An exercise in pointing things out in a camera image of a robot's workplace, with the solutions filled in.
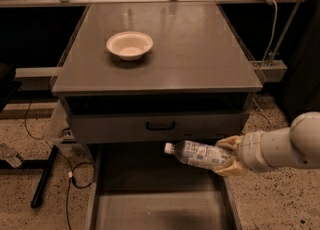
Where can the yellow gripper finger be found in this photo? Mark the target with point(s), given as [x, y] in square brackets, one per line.
[230, 144]
[232, 168]

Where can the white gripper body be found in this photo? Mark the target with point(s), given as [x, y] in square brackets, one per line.
[252, 151]

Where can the clear plastic bottle blue label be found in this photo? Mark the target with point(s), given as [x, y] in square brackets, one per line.
[198, 155]

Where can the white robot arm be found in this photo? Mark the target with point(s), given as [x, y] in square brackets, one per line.
[297, 146]

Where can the open lower grey drawer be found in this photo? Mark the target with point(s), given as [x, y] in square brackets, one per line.
[136, 186]

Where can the grey drawer cabinet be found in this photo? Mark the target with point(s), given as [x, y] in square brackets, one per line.
[195, 64]

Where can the clear bottle on floor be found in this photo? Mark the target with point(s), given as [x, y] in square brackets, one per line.
[11, 156]

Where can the white paper bowl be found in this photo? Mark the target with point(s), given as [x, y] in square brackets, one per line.
[129, 45]

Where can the thin metal rod stand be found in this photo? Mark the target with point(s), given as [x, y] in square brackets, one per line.
[289, 17]

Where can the black metal stand leg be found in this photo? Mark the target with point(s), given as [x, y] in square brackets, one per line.
[37, 198]

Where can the dark object at left edge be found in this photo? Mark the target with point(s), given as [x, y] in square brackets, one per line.
[8, 86]

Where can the upper grey drawer black handle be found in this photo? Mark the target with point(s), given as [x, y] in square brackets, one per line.
[116, 128]

